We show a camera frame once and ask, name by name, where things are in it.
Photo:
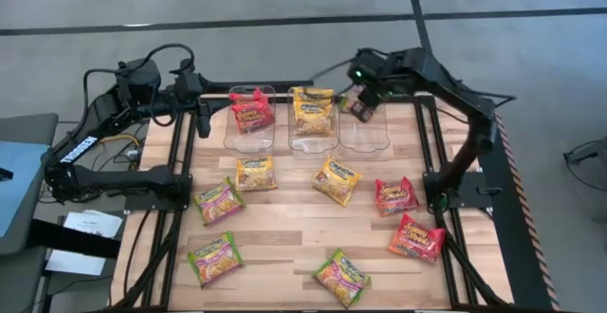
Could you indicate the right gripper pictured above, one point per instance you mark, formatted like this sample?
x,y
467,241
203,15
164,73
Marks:
x,y
367,73

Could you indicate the white paper sheet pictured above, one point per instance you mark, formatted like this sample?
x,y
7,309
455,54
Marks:
x,y
95,223
76,262

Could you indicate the black aluminium frame rail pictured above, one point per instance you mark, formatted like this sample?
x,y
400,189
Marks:
x,y
189,152
174,152
408,97
425,142
467,265

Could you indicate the black table edge panel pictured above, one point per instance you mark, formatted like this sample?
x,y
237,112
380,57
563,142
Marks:
x,y
512,256

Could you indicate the blue mat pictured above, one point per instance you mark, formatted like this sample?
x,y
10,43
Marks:
x,y
23,185

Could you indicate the yellow Maruchan creamy chicken pack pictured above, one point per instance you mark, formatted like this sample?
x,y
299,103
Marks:
x,y
313,123
336,182
256,174
313,95

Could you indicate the small black object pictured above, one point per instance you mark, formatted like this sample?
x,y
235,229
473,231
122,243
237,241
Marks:
x,y
5,174

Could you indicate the black yellow hazard strip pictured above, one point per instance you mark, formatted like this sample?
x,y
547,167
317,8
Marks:
x,y
526,208

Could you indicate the clear plastic bin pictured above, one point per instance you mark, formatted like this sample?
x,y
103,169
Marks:
x,y
313,147
365,142
249,142

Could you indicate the red Savory Noodles pack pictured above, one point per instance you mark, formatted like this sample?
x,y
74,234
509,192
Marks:
x,y
253,116
417,242
396,198
239,97

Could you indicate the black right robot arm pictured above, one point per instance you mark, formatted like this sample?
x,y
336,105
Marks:
x,y
446,85

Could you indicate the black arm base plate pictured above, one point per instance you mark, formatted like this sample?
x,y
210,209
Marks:
x,y
474,194
142,204

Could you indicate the gray desk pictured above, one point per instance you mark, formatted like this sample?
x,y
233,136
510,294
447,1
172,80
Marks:
x,y
23,128

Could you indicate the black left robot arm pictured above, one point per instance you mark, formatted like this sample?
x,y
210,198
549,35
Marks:
x,y
80,147

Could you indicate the pink Maruchan lime shrimp pack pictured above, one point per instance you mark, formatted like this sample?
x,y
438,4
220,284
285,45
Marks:
x,y
214,259
341,279
218,202
351,102

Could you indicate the black frame crossbar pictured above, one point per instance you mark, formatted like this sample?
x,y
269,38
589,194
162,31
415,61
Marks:
x,y
256,85

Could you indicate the black flat bar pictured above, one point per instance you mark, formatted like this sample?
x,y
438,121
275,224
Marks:
x,y
71,239

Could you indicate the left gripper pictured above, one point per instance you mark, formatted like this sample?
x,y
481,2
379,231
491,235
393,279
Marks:
x,y
189,90

